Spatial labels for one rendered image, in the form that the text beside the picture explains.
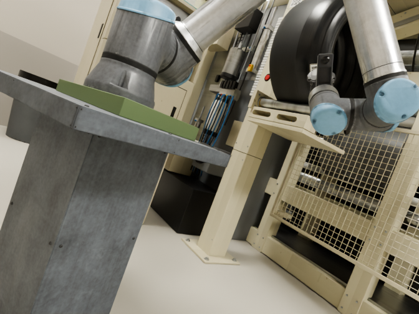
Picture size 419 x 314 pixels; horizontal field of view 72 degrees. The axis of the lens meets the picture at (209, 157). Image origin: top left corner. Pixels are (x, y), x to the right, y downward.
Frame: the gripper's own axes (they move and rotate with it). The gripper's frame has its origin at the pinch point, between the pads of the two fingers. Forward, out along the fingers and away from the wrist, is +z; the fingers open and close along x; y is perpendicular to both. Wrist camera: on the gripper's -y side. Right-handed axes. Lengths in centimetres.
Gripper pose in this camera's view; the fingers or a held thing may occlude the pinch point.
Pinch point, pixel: (319, 68)
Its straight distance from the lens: 118.9
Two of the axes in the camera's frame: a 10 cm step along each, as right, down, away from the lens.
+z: 2.2, -5.8, 7.8
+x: 9.7, 0.2, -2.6
